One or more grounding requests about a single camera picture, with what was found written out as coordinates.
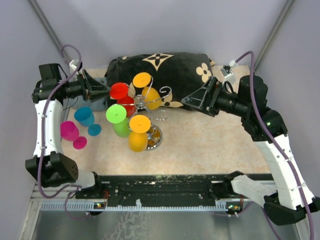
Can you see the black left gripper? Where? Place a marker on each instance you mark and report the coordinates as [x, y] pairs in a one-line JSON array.
[[92, 89]]

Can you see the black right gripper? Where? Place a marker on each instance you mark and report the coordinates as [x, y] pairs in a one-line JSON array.
[[199, 99]]

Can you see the red plastic wine glass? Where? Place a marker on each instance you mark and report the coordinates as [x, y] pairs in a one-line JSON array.
[[119, 92]]

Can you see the blue plastic wine glass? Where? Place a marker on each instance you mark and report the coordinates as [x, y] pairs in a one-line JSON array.
[[85, 117]]

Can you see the magenta plastic wine glass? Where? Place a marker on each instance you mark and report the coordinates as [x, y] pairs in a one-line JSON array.
[[70, 132]]

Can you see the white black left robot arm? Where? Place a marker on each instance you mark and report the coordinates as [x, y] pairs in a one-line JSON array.
[[49, 166]]

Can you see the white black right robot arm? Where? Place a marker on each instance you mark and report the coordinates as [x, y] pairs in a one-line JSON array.
[[292, 199]]

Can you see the green plastic wine glass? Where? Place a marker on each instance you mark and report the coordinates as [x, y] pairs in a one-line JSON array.
[[117, 116]]

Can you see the back orange plastic wine glass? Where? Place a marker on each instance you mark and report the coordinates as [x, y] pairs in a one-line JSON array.
[[144, 80]]

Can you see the orange plastic wine glass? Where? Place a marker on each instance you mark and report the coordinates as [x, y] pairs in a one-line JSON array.
[[144, 80], [138, 138]]

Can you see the front orange plastic wine glass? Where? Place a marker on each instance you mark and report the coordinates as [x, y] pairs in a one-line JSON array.
[[138, 138]]

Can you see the light blue denim cloth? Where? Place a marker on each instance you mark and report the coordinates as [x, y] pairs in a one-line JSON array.
[[96, 106]]

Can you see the black floral plush pillow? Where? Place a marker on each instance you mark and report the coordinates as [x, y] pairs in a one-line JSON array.
[[183, 72]]

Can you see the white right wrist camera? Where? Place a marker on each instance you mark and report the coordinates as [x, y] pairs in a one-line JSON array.
[[228, 72]]

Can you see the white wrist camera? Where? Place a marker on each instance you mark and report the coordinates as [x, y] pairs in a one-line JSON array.
[[228, 72], [74, 64]]

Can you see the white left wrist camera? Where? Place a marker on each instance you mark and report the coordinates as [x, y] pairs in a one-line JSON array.
[[74, 64]]

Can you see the chrome wire wine glass rack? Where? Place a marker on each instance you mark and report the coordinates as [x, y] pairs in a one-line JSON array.
[[155, 136]]

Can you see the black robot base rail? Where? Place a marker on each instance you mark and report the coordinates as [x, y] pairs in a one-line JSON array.
[[160, 191]]

